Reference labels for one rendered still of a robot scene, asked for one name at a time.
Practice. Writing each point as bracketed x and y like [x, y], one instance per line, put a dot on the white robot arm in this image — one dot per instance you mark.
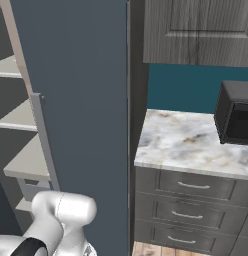
[62, 213]

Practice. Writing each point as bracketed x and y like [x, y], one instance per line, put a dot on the grey wood cupboard door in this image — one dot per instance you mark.
[199, 33]

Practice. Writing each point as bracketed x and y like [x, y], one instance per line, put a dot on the dark grey fridge housing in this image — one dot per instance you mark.
[137, 83]

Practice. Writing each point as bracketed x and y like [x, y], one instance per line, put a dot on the grey drawer front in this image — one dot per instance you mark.
[182, 205]
[196, 178]
[182, 231]

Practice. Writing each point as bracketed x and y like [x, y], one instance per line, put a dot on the pale grey shelf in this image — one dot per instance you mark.
[7, 68]
[21, 118]
[31, 163]

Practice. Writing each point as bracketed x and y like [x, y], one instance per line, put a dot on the black microwave oven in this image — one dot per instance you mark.
[234, 113]

